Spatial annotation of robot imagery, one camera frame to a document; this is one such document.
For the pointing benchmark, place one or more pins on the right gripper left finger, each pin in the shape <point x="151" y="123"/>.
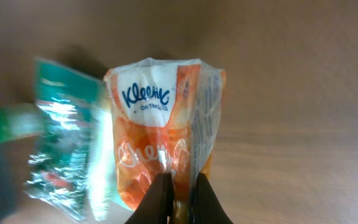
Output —
<point x="157" y="204"/>

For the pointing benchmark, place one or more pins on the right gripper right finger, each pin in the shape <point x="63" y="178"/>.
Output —
<point x="205" y="206"/>

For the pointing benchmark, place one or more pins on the green 3M gloves packet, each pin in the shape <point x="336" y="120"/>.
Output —
<point x="63" y="165"/>

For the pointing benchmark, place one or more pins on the orange Kleenex tissue pack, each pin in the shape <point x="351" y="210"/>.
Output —
<point x="165" y="116"/>

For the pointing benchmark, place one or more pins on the green lid jar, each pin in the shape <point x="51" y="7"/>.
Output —
<point x="20" y="121"/>

